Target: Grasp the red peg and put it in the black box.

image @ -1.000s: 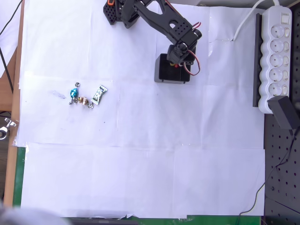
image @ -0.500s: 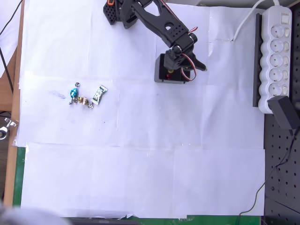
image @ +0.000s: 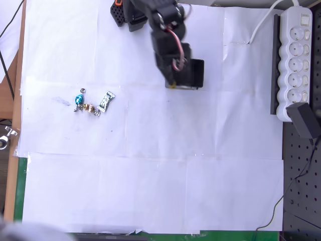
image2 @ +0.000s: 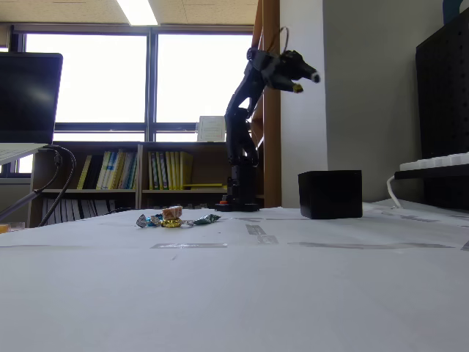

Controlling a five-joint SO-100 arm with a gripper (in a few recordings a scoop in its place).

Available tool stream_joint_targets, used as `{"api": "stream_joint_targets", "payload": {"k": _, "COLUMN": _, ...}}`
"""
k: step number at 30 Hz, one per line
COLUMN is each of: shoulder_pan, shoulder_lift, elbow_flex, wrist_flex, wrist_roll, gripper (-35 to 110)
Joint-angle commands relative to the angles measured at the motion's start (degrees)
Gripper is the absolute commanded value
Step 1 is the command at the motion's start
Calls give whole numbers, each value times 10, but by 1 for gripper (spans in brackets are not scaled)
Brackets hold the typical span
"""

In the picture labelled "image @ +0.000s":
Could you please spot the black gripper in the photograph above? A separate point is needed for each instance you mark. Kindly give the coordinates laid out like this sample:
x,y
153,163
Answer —
x,y
178,85

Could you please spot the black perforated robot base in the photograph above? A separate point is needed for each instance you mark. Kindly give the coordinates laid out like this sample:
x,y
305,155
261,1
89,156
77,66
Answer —
x,y
116,15

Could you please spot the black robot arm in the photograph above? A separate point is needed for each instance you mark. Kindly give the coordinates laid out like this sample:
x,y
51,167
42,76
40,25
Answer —
x,y
160,15

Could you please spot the black square container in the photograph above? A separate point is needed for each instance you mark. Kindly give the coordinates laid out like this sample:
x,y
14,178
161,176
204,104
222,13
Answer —
x,y
198,71

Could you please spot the white paper table cover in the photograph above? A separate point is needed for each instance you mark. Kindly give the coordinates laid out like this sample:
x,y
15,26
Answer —
x,y
175,150

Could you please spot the green candy packet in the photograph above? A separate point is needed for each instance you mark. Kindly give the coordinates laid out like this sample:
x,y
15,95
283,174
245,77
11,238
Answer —
x,y
105,101

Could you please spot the gold foil wrapped candy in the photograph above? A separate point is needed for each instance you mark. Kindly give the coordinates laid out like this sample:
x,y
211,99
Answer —
x,y
88,107

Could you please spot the blue foil wrapped candy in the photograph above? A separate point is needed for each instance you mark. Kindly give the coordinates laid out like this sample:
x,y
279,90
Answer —
x,y
78,99

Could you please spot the white power strip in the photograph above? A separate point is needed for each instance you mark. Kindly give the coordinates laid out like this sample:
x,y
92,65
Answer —
x,y
296,62

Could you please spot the black power adapter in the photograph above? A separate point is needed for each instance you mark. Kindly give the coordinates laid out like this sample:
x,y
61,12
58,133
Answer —
x,y
302,119

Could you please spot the white loose paper sheet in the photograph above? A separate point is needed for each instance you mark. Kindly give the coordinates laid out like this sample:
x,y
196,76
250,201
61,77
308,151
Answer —
x,y
7,32

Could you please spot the silver metal clamp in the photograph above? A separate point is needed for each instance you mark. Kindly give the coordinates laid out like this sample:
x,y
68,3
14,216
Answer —
x,y
8,136

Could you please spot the black pegboard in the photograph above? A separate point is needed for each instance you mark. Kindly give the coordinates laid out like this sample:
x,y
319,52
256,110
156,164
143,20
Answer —
x,y
303,208

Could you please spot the grey blurred rounded object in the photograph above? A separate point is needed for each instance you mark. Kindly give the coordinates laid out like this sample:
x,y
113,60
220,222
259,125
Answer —
x,y
27,232

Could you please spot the dark grey shelf rail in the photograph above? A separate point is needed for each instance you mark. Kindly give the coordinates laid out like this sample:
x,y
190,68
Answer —
x,y
275,62

